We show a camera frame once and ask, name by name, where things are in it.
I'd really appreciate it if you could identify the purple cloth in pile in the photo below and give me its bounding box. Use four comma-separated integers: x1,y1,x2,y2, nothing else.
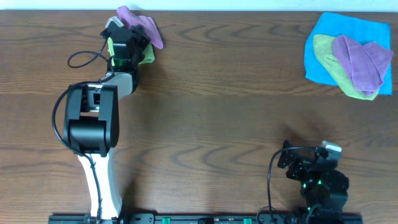
332,35,394,96

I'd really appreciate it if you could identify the right black cable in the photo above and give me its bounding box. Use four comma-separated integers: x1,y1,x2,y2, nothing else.
256,146,321,224

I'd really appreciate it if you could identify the folded green cloth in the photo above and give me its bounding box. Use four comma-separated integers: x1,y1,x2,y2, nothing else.
107,37,155,65

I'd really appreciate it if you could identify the blue cloth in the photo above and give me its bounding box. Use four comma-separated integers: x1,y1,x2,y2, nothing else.
304,12,392,95

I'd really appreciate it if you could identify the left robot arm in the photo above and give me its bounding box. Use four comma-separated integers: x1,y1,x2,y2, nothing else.
60,22,150,223

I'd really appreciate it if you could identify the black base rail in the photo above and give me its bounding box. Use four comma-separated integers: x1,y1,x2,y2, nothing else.
48,213,363,224

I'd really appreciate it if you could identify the purple cloth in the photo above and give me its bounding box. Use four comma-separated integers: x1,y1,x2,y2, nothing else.
332,35,394,96
117,6,164,49

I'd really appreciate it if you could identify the green cloth in pile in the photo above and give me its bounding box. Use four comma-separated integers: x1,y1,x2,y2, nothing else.
313,34,379,100

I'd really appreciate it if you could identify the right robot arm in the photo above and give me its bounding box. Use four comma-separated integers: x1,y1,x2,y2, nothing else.
277,140,349,222

